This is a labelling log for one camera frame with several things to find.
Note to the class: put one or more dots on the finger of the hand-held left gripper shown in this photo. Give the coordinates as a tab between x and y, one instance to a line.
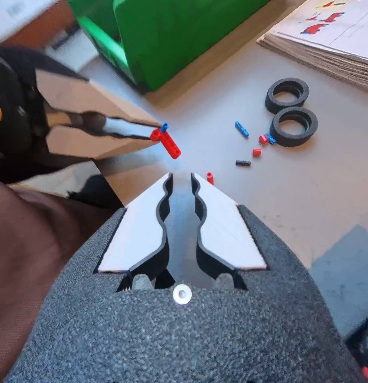
91	95
82	146

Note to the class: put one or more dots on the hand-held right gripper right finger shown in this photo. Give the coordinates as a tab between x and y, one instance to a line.
229	233

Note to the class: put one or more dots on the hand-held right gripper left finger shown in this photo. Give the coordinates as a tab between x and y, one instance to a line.
133	239

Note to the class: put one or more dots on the red cone piece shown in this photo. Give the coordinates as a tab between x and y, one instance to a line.
210	178

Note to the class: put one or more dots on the black connector pin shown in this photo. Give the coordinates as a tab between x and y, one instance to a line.
243	163

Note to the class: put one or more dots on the blue connector pin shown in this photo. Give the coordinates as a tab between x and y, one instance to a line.
241	129
164	127
271	139

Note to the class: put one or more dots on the small red bush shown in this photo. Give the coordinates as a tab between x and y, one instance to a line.
256	152
263	139

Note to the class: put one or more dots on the red angled beam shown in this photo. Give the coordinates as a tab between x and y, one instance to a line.
170	145

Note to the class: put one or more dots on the green plastic bin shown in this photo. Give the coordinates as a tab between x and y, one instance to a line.
172	39

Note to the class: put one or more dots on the grey desk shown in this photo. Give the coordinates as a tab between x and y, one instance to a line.
291	194

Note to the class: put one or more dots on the background desk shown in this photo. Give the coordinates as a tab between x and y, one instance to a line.
28	21

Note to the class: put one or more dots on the person's black pants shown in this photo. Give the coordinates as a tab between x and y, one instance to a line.
97	191

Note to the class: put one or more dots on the person's brown sweater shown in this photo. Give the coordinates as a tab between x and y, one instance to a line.
37	254

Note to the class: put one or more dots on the black rubber toy tire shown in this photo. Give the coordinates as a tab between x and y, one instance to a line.
275	133
270	101

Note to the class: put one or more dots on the toy brick race car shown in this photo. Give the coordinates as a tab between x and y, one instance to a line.
363	353

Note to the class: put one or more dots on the open instruction booklet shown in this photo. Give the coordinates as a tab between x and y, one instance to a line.
327	36

